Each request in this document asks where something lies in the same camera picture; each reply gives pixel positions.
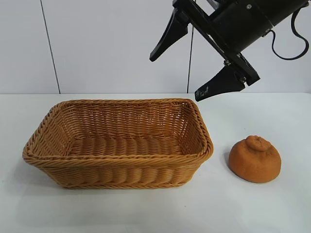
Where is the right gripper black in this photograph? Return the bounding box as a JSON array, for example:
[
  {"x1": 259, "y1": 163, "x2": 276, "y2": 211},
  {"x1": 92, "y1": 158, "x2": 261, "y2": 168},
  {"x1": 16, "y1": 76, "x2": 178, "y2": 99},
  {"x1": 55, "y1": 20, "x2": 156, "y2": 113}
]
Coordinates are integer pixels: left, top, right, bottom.
[{"x1": 149, "y1": 0, "x2": 275, "y2": 102}]

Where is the orange-brown bread bun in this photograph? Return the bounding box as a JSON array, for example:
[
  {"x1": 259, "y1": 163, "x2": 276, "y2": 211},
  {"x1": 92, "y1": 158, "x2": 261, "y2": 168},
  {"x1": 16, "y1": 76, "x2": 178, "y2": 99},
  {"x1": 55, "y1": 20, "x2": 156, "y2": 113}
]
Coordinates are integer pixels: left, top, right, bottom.
[{"x1": 228, "y1": 135, "x2": 282, "y2": 183}]

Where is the woven wicker basket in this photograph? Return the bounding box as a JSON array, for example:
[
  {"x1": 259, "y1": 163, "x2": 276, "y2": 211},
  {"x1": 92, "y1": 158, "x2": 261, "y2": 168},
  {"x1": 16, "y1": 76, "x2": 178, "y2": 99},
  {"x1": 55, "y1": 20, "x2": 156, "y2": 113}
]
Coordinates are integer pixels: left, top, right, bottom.
[{"x1": 22, "y1": 98, "x2": 214, "y2": 190}]

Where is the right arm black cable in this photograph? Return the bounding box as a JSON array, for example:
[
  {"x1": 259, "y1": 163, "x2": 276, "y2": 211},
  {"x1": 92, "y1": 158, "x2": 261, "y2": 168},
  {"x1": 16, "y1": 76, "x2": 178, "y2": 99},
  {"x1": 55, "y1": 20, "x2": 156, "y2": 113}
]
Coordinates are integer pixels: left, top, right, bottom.
[{"x1": 264, "y1": 8, "x2": 310, "y2": 61}]

